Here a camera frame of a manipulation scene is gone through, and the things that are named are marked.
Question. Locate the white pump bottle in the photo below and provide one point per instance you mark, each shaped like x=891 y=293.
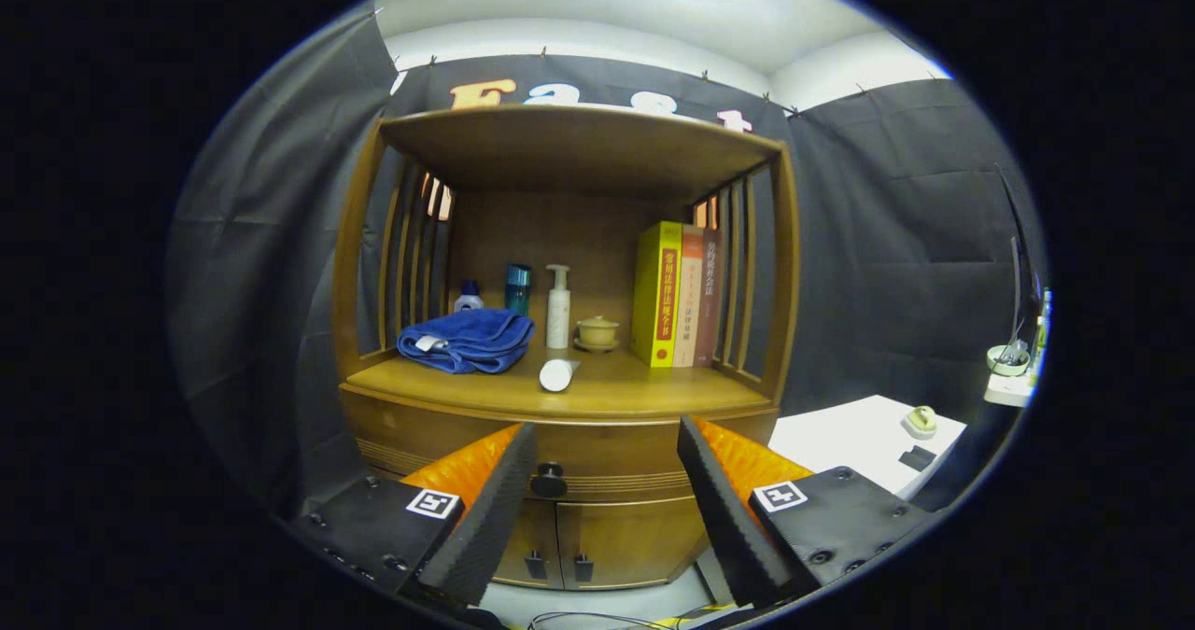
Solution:
x=558 y=317

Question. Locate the beige saucer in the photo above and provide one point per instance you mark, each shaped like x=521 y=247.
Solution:
x=597 y=347

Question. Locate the black drawer knob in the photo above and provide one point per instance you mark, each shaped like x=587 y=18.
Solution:
x=549 y=482

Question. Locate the green bowl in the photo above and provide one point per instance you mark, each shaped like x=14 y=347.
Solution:
x=1008 y=361

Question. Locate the brown book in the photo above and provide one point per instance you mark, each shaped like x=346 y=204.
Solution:
x=709 y=303

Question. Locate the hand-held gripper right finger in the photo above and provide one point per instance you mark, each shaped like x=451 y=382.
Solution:
x=728 y=518

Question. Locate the small white blue-capped bottle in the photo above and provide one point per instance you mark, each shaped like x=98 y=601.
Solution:
x=469 y=301

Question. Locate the small pale green object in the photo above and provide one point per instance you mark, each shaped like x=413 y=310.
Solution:
x=920 y=422

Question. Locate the blue folded towel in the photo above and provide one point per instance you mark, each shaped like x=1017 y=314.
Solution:
x=467 y=336

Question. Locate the wooden countertop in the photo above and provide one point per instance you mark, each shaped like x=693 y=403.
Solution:
x=653 y=387

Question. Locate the wooden cabinet door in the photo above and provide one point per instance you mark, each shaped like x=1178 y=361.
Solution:
x=635 y=541
x=527 y=527

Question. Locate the orange and white book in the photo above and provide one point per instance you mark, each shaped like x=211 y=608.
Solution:
x=689 y=303

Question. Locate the white shelf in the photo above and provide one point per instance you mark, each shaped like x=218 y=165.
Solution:
x=1008 y=392

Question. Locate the beige lidded tea cup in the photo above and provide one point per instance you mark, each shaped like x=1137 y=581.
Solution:
x=597 y=329

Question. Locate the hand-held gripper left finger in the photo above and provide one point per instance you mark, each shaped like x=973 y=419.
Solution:
x=490 y=518

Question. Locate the small black object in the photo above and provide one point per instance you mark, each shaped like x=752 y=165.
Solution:
x=917 y=458

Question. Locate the teal bottle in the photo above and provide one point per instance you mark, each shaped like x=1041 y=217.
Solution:
x=518 y=285

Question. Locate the wooden drawer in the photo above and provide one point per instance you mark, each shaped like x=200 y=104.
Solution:
x=607 y=462

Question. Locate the wooden cabinet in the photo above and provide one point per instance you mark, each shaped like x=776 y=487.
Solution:
x=579 y=145

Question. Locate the white and green tube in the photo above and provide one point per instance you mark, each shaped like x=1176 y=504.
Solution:
x=557 y=375

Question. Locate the white side cabinet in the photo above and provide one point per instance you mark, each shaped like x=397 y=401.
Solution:
x=840 y=434

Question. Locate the clear green bottle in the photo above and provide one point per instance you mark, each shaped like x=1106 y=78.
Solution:
x=1040 y=331

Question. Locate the yellow book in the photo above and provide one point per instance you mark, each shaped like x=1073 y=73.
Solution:
x=653 y=294

